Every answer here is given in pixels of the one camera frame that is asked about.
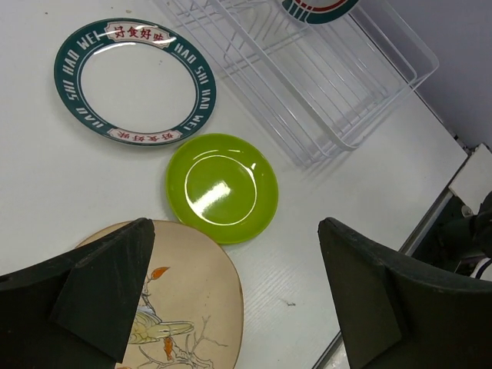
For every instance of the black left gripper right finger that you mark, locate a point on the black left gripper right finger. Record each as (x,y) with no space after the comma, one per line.
(397,312)

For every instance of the small green red rimmed plate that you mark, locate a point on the small green red rimmed plate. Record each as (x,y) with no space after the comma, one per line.
(317,12)

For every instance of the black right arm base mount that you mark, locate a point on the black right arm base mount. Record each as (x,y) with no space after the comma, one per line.
(458,240)

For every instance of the large green rimmed lettered plate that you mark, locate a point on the large green rimmed lettered plate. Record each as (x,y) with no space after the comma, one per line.
(135,82)

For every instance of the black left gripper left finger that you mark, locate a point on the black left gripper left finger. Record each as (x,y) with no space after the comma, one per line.
(76,310)

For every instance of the lime green plate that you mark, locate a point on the lime green plate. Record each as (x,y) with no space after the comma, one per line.
(222,186)

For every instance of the white wire dish rack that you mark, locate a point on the white wire dish rack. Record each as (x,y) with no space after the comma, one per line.
(319,90)

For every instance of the beige plate with bird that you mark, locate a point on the beige plate with bird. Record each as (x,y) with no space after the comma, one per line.
(191,310)

